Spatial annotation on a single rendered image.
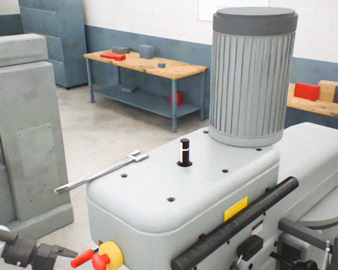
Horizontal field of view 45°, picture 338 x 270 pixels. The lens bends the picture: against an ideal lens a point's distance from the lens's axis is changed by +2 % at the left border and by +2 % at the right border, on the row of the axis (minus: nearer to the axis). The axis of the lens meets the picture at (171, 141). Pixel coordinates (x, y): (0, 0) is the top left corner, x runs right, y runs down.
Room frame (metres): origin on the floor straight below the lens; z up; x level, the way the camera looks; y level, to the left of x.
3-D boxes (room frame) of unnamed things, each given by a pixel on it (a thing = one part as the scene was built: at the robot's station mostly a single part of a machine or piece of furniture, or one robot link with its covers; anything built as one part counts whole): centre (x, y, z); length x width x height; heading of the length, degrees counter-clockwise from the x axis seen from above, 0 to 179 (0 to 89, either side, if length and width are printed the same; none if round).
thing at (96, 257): (0.65, 0.14, 1.76); 0.04 x 0.03 x 0.04; 46
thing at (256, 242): (0.78, -0.17, 1.66); 0.12 x 0.04 x 0.04; 136
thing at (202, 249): (0.75, -0.16, 1.79); 0.45 x 0.04 x 0.04; 136
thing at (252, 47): (1.01, -0.20, 2.05); 0.20 x 0.20 x 0.32
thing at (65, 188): (0.79, 0.15, 1.89); 0.24 x 0.04 x 0.01; 137
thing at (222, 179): (0.84, -0.04, 1.81); 0.47 x 0.26 x 0.16; 136
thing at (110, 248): (0.67, 0.13, 1.76); 0.06 x 0.02 x 0.06; 46
